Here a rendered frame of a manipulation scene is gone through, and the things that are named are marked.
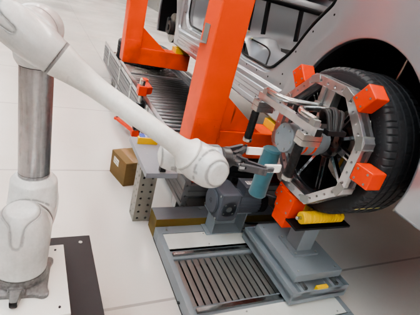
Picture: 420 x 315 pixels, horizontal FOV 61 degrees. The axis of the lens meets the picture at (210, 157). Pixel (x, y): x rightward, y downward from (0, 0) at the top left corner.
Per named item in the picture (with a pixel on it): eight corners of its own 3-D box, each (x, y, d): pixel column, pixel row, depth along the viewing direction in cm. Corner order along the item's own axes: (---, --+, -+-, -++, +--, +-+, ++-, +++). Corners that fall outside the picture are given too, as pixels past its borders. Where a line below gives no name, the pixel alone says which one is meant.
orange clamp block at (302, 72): (317, 82, 165) (314, 65, 167) (304, 80, 161) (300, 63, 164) (307, 89, 171) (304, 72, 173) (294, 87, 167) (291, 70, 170)
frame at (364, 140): (337, 226, 149) (395, 105, 127) (325, 227, 146) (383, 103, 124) (271, 163, 193) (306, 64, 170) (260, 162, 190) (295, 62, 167)
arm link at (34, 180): (1, 240, 120) (16, 205, 139) (53, 241, 125) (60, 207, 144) (-3, -3, 91) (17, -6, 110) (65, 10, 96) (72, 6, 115)
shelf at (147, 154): (177, 178, 185) (178, 173, 184) (145, 178, 178) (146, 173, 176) (156, 142, 219) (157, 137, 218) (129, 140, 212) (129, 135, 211)
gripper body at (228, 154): (211, 160, 126) (234, 162, 130) (220, 173, 119) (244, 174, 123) (216, 142, 123) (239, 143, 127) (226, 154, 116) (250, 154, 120)
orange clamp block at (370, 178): (362, 178, 140) (379, 190, 133) (347, 177, 137) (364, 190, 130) (369, 162, 137) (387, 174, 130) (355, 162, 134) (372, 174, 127)
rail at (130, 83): (194, 199, 218) (202, 168, 209) (179, 199, 214) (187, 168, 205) (122, 79, 415) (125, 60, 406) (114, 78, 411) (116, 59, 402)
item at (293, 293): (342, 296, 186) (350, 282, 181) (287, 307, 170) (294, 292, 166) (289, 234, 225) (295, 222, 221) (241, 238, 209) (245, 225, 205)
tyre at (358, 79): (372, 44, 167) (297, 137, 213) (335, 35, 157) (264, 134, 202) (465, 152, 129) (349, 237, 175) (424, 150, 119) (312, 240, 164)
